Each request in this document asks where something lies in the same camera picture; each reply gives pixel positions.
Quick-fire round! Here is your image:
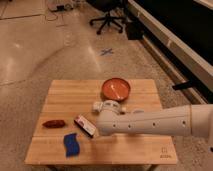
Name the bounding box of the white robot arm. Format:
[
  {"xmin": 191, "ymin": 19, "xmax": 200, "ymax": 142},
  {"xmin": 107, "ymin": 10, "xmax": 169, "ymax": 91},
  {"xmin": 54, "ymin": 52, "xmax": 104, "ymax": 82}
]
[{"xmin": 94, "ymin": 100, "xmax": 213, "ymax": 145}]

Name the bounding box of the brown sausage-shaped object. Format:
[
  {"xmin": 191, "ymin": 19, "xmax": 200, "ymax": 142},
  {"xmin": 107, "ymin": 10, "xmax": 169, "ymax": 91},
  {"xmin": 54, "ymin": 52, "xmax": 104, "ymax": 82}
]
[{"xmin": 42, "ymin": 120, "xmax": 66, "ymax": 128}]

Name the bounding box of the orange bowl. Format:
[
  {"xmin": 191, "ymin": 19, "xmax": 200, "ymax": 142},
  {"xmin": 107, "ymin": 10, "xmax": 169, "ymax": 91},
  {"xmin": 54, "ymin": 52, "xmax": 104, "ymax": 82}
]
[{"xmin": 101, "ymin": 78, "xmax": 131, "ymax": 101}]

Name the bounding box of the black bag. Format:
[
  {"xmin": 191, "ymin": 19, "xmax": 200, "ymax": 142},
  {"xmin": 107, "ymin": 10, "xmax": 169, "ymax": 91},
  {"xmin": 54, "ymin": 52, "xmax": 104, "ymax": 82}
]
[{"xmin": 125, "ymin": 22, "xmax": 144, "ymax": 40}]

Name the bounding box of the black office chair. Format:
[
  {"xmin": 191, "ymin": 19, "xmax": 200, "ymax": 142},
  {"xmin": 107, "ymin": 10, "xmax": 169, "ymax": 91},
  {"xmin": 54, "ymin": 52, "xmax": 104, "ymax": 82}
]
[{"xmin": 87, "ymin": 0, "xmax": 128, "ymax": 36}]

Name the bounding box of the blue cloth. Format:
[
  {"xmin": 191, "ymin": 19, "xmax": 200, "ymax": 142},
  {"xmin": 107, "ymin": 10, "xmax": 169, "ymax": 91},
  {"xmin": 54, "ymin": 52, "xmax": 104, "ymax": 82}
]
[{"xmin": 63, "ymin": 133, "xmax": 80, "ymax": 157}]

